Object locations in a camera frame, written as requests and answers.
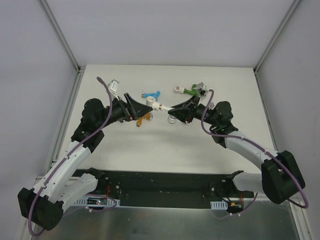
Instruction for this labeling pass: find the white elbow pipe fitting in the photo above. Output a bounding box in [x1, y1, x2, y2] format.
[145, 96, 161, 111]

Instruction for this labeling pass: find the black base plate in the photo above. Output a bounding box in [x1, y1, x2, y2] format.
[62, 168, 258, 208]

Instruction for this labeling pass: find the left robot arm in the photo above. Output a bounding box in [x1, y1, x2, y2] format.
[17, 93, 153, 231]

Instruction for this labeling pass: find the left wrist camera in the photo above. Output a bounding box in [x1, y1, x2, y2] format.
[107, 79, 120, 93]

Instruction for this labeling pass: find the grey faucet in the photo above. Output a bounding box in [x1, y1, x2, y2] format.
[208, 102, 215, 109]

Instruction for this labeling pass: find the green faucet with white fitting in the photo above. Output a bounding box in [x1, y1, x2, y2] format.
[174, 84, 200, 97]

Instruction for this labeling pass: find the blue faucet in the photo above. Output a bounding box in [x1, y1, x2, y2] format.
[141, 91, 161, 100]

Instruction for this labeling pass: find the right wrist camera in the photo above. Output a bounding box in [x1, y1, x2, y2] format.
[192, 82, 207, 98]

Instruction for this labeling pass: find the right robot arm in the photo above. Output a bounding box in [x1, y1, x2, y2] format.
[168, 96, 306, 205]

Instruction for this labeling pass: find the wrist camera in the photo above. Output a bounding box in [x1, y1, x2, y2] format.
[192, 82, 207, 98]
[107, 79, 120, 93]

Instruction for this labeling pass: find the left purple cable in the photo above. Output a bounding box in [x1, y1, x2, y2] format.
[26, 76, 117, 236]

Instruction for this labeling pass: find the orange faucet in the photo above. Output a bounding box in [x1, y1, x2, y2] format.
[136, 112, 153, 127]

